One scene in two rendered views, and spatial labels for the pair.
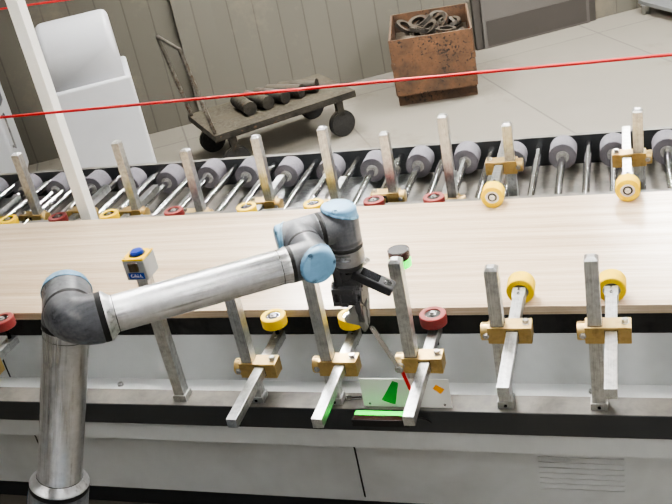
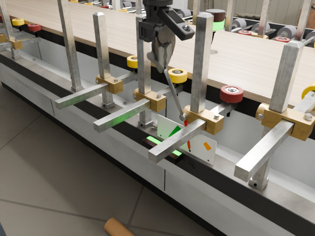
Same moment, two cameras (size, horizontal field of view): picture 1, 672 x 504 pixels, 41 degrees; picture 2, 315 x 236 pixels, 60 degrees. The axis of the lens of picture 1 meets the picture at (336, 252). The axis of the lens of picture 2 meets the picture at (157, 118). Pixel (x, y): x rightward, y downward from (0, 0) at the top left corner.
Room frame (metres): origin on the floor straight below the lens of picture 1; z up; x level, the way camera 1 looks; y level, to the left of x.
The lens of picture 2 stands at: (1.32, -0.33, 1.32)
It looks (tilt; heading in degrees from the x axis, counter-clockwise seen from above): 31 degrees down; 22
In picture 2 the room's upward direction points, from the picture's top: straight up
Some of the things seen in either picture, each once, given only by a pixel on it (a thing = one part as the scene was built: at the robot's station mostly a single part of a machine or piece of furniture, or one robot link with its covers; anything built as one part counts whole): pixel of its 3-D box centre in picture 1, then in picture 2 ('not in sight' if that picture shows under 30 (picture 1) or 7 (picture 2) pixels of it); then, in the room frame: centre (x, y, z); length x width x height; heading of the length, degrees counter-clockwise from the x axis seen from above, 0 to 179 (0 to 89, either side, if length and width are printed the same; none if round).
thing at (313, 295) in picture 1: (324, 343); (144, 79); (2.20, 0.09, 0.91); 0.03 x 0.03 x 0.48; 70
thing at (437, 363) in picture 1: (420, 360); (202, 118); (2.11, -0.17, 0.84); 0.13 x 0.06 x 0.05; 70
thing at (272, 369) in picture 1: (257, 366); (108, 83); (2.28, 0.30, 0.82); 0.13 x 0.06 x 0.05; 70
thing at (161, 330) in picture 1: (163, 338); (70, 47); (2.38, 0.57, 0.92); 0.05 x 0.04 x 0.45; 70
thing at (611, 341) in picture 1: (611, 333); not in sight; (1.91, -0.65, 0.95); 0.50 x 0.04 x 0.04; 160
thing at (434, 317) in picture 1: (434, 328); (229, 102); (2.24, -0.24, 0.85); 0.08 x 0.08 x 0.11
